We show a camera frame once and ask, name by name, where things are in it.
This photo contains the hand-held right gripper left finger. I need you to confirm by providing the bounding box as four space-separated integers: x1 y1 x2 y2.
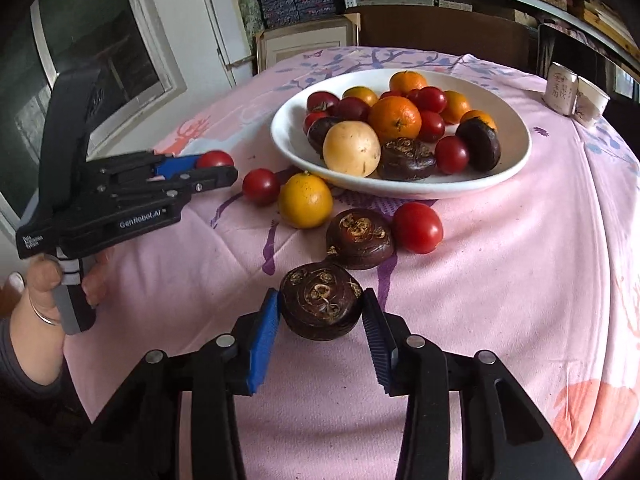
82 288 282 480

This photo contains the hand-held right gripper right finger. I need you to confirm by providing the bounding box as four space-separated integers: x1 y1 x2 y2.
361 288 583 480

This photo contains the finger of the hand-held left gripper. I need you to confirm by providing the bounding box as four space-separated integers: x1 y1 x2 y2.
86 149 202 183
107 165 239 207

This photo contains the white ceramic plate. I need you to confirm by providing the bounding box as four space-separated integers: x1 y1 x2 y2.
270 68 532 198

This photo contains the pale yellow round fruit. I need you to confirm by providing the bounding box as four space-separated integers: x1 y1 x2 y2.
322 120 382 177

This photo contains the person's left forearm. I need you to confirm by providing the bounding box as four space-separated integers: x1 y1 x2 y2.
0 300 98 480

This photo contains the person's left hand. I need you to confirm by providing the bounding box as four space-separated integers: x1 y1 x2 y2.
24 250 115 326

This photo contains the yellow orange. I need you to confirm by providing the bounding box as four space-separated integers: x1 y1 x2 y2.
278 172 334 229

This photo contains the white framed window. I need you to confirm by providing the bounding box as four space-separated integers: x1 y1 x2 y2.
0 0 188 241

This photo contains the pink printed tablecloth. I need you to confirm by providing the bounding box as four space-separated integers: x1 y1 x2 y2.
62 46 640 480

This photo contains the white board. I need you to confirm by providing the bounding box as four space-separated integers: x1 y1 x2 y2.
197 0 256 86

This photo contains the brown wooden furniture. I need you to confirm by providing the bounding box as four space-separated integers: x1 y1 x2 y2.
357 5 538 78

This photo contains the white drink can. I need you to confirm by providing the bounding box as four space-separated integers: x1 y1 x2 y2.
544 62 579 116

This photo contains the white paper cup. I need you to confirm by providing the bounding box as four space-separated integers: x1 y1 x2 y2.
571 77 612 128

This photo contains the stack of wooden boxes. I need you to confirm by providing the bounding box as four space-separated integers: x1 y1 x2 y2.
570 0 640 61

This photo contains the thin metal bracelet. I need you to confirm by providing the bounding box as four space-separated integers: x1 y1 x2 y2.
27 295 62 327

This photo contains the pale wooden picture frame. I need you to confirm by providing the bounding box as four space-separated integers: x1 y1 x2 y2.
255 12 361 76

